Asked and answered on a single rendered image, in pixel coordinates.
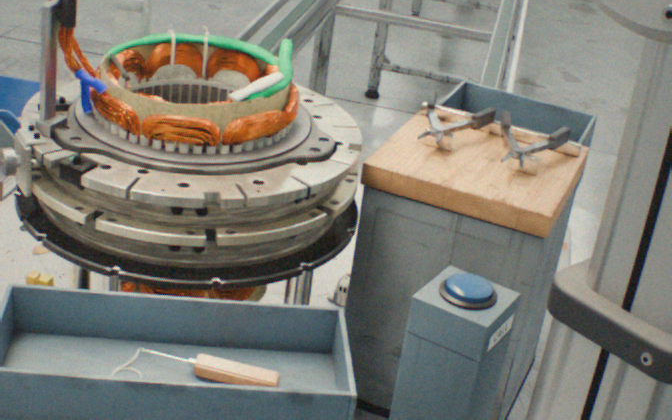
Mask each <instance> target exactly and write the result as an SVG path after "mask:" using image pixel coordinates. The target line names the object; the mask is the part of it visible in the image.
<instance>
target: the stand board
mask: <svg viewBox="0 0 672 420"><path fill-rule="evenodd" d="M421 111H422V110H421ZM421 111H418V112H417V113H416V114H415V115H414V116H413V117H412V118H411V120H410V121H409V122H408V123H406V124H405V125H404V126H402V127H401V128H400V129H399V130H398V131H397V132H396V133H394V135H393V136H392V137H391V138H390V139H388V140H387V141H386V142H385V143H384V144H382V145H381V146H380V147H379V148H378V150H377V151H376V152H374V153H373V154H372V155H370V156H369V157H368V158H367V159H366V160H365V161H364V163H363V168H362V175H360V184H363V185H367V186H370V187H373V188H378V190H381V191H385V192H389V193H392V194H396V195H399V196H404V197H407V198H411V199H414V200H418V201H422V202H425V204H429V205H433V206H436V207H440V208H443V209H448V210H451V211H455V212H458V213H461V214H466V215H469V216H473V217H476V219H479V220H484V221H487V222H491V223H494V224H497V225H502V226H505V227H509V228H512V229H516V230H519V231H523V232H527V233H530V234H534V235H537V237H539V236H540V238H544V239H546V238H548V235H549V234H550V232H551V230H552V228H553V226H554V225H555V223H556V220H557V218H558V216H559V215H560V213H561V211H562V209H563V207H564V206H565V203H566V201H567V199H568V197H569V196H570V194H571V192H572V190H573V187H574V186H576V184H577V182H578V180H579V178H580V177H581V175H582V173H583V170H584V168H585V167H586V163H587V159H588V155H589V150H590V148H589V147H586V146H582V149H581V154H580V157H579V158H574V157H570V156H567V155H565V154H563V153H559V152H555V151H552V150H548V149H546V150H543V151H540V152H537V153H534V154H531V155H533V156H536V158H539V164H538V168H537V172H536V176H535V177H534V176H530V175H527V174H523V172H519V171H515V170H511V169H508V168H507V166H508V161H509V160H507V161H505V162H503V163H501V160H502V157H503V156H505V155H506V154H507V153H508V152H509V151H510V149H509V147H508V145H507V142H506V140H505V138H503V137H500V136H499V135H498V136H496V135H492V134H489V133H485V132H480V131H474V129H471V128H469V129H464V130H460V132H456V133H452V134H454V135H455V137H454V142H453V148H452V152H446V151H442V150H438V149H435V148H430V146H427V145H423V142H424V138H422V139H420V140H417V136H420V135H421V134H423V132H424V131H425V129H426V127H430V126H429V122H428V119H427V117H426V116H425V115H421Z"/></svg>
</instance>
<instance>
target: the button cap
mask: <svg viewBox="0 0 672 420"><path fill-rule="evenodd" d="M445 292H446V293H447V294H448V295H449V296H451V297H452V298H455V299H457V300H459V301H462V302H466V303H476V304H478V303H485V302H488V301H490V300H491V299H492V294H493V286H492V285H491V283H490V282H489V281H488V279H487V280H485V278H484V277H482V276H480V275H477V274H473V273H466V272H461V273H455V274H453V275H451V277H448V278H447V280H446V284H445Z"/></svg>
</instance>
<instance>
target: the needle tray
mask: <svg viewBox="0 0 672 420"><path fill-rule="evenodd" d="M138 348H143V349H146V350H150V351H154V352H158V353H162V354H167V355H170V356H171V357H176V358H180V359H185V360H188V359H190V358H195V359H197V356H198V355H200V354H201V353H203V354H208V355H212V356H217V357H221V358H226V359H230V360H233V361H234V362H238V363H244V364H248V365H252V366H257V367H261V368H265V369H270V370H275V371H279V373H281V376H280V383H279V387H278V388H277V387H258V386H238V385H230V383H226V382H222V381H217V380H213V379H209V378H204V377H199V376H195V374H194V367H192V366H189V365H188V363H187V362H185V361H180V360H176V359H171V358H167V356H162V355H158V354H154V353H150V352H144V351H140V352H139V355H138V357H137V358H136V359H134V360H133V361H132V362H130V364H128V365H127V366H125V367H131V368H132V367H133V368H134V369H135V368H136V370H137V371H139V372H141V374H142V376H143V377H142V378H140V375H139V373H137V372H135V371H133V370H128V369H126V370H124V369H123V370H120V371H118V373H116V371H115V373H114V376H111V375H112V372H113V371H114V370H115V369H116V368H118V367H120V366H122V365H124V364H126V363H127V362H129V361H130V360H131V359H132V358H133V357H134V355H135V354H136V352H137V349H138ZM146 350H145V351H146ZM356 398H357V393H356V386H355V380H354V373H353V366H352V359H351V353H350V346H349V339H347V332H346V325H345V319H344V311H343V308H335V307H318V306H301V305H285V304H268V302H252V301H235V300H219V299H202V298H186V297H179V296H169V295H153V294H137V293H121V292H111V291H104V290H89V289H73V288H58V287H53V286H41V285H26V284H10V283H9V284H8V287H7V290H6V292H5V295H4V297H3V300H2V302H1V305H0V420H353V416H354V410H355V404H356Z"/></svg>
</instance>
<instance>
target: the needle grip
mask: <svg viewBox="0 0 672 420"><path fill-rule="evenodd" d="M194 374H195V376H199V377H204V378H209V379H213V380H217V381H222V382H226V383H230V385H238V386H258V387H277V388H278V387H279V383H280V376H281V373H279V371H275V370H270V369H265V368H261V367H257V366H252V365H248V364H244V363H238V362H234V361H233V360H230V359H226V358H221V357H217V356H212V355H208V354H203V353H201V354H200V355H198V356H197V359H196V362H195V365H194Z"/></svg>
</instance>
